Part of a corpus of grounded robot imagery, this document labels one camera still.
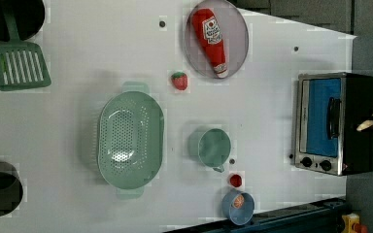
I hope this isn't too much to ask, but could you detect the silver toaster oven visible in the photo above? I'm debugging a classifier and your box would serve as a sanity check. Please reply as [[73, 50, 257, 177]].
[[294, 72, 373, 176]]

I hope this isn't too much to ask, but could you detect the yellow red emergency button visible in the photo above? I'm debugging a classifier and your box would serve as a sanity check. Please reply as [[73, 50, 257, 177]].
[[342, 214, 368, 233]]

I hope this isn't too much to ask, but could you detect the small red round toy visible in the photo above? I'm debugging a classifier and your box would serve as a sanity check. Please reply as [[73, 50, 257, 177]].
[[229, 174, 242, 187]]

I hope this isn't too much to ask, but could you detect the orange slice toy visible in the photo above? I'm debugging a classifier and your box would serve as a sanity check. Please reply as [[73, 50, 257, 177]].
[[233, 194, 245, 209]]

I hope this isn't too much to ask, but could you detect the blue cup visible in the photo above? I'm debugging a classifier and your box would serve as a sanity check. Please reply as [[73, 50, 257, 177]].
[[221, 189, 255, 225]]

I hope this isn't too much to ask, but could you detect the grey round plate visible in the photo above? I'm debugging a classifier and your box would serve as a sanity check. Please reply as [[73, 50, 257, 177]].
[[184, 0, 249, 79]]

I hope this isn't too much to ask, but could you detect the red plush ketchup bottle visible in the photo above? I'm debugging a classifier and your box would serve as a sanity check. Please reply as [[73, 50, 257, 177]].
[[192, 8, 228, 79]]

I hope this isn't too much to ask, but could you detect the red plush strawberry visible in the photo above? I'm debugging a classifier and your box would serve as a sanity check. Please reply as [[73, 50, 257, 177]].
[[171, 72, 188, 90]]

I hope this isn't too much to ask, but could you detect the green oval colander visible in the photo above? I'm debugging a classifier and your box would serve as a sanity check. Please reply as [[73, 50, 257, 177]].
[[97, 82, 164, 200]]

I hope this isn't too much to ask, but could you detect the green slotted spatula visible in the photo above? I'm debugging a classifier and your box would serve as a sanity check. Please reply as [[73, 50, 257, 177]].
[[0, 4, 51, 91]]

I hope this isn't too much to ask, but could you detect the black pot top left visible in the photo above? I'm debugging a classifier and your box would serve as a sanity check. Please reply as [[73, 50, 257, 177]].
[[0, 0, 46, 42]]

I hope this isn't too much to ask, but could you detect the dark grey cylinder container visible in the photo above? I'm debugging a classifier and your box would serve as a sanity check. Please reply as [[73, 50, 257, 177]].
[[0, 162, 23, 216]]

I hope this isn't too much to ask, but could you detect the green cup with handle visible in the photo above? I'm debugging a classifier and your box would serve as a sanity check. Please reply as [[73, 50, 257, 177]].
[[187, 127, 231, 173]]

